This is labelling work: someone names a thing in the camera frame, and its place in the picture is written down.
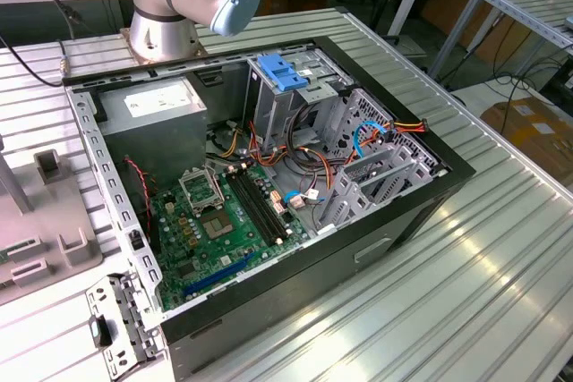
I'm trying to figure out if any metal expansion card bracket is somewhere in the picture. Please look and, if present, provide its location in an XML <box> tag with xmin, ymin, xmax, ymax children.
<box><xmin>84</xmin><ymin>271</ymin><xmax>167</xmax><ymax>378</ymax></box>

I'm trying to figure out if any orange black wire bundle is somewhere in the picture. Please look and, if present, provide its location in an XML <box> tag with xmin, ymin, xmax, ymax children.
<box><xmin>248</xmin><ymin>102</ymin><xmax>344</xmax><ymax>193</ymax></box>

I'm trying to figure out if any metal optical drive cage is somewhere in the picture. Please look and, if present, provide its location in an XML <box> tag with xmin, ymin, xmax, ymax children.
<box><xmin>244</xmin><ymin>47</ymin><xmax>355</xmax><ymax>155</ymax></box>

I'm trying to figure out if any blue data wire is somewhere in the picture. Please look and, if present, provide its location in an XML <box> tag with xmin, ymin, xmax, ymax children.
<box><xmin>352</xmin><ymin>119</ymin><xmax>395</xmax><ymax>160</ymax></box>

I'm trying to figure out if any brown base plate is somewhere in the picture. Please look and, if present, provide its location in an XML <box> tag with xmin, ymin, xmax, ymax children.
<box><xmin>119</xmin><ymin>27</ymin><xmax>210</xmax><ymax>65</ymax></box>

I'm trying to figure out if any yellow wire bundle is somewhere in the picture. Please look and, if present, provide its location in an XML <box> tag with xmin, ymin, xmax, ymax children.
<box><xmin>210</xmin><ymin>120</ymin><xmax>245</xmax><ymax>159</ymax></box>

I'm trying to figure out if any metal disk bay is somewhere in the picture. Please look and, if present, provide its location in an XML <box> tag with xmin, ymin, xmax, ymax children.
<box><xmin>312</xmin><ymin>86</ymin><xmax>451</xmax><ymax>238</ymax></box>

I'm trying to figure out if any black PC case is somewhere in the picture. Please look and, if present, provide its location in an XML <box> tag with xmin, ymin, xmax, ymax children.
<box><xmin>61</xmin><ymin>35</ymin><xmax>476</xmax><ymax>382</ymax></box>

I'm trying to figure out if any metal slat shelf table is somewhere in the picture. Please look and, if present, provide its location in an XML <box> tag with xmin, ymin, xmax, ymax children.
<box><xmin>427</xmin><ymin>0</ymin><xmax>573</xmax><ymax>81</ymax></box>

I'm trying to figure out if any red yellow power wire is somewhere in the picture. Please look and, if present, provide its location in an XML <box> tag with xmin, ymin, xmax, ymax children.
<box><xmin>357</xmin><ymin>116</ymin><xmax>430</xmax><ymax>153</ymax></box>

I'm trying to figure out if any blue expansion slot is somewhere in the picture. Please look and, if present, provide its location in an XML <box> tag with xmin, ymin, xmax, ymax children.
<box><xmin>182</xmin><ymin>250</ymin><xmax>257</xmax><ymax>299</ymax></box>

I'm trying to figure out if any CPU socket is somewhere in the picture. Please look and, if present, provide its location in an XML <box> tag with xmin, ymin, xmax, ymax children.
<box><xmin>196</xmin><ymin>206</ymin><xmax>239</xmax><ymax>242</ymax></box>

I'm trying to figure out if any black RAM slot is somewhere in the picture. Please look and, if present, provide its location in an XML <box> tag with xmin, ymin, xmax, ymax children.
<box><xmin>225</xmin><ymin>166</ymin><xmax>281</xmax><ymax>248</ymax></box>
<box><xmin>236</xmin><ymin>163</ymin><xmax>291</xmax><ymax>242</ymax></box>

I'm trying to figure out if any grey parts rack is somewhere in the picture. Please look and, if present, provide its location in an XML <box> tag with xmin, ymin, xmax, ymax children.
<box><xmin>0</xmin><ymin>133</ymin><xmax>105</xmax><ymax>307</ymax></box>

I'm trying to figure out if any green RAM stick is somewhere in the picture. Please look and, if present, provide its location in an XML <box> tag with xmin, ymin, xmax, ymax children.
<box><xmin>0</xmin><ymin>238</ymin><xmax>41</xmax><ymax>265</ymax></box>

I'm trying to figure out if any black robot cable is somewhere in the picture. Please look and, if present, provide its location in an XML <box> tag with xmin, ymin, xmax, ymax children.
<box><xmin>0</xmin><ymin>0</ymin><xmax>84</xmax><ymax>89</ymax></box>

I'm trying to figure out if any green motherboard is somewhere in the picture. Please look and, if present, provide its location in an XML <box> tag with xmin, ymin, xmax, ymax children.
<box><xmin>150</xmin><ymin>161</ymin><xmax>314</xmax><ymax>311</ymax></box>

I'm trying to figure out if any small blue wire white plug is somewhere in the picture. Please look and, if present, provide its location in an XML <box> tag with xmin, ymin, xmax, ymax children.
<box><xmin>284</xmin><ymin>189</ymin><xmax>326</xmax><ymax>211</ymax></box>

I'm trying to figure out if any grey power supply unit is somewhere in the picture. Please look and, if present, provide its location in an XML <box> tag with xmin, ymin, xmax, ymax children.
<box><xmin>96</xmin><ymin>75</ymin><xmax>210</xmax><ymax>182</ymax></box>

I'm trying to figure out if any large brown cardboard box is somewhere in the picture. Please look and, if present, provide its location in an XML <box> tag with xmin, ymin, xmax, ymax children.
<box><xmin>481</xmin><ymin>95</ymin><xmax>573</xmax><ymax>182</ymax></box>

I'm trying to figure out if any metal socket cover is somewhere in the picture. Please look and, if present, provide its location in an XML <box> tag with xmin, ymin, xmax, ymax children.
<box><xmin>177</xmin><ymin>166</ymin><xmax>226</xmax><ymax>218</ymax></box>

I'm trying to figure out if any blue plastic bay latch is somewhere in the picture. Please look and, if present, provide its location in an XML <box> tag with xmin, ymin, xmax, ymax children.
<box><xmin>257</xmin><ymin>54</ymin><xmax>310</xmax><ymax>93</ymax></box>

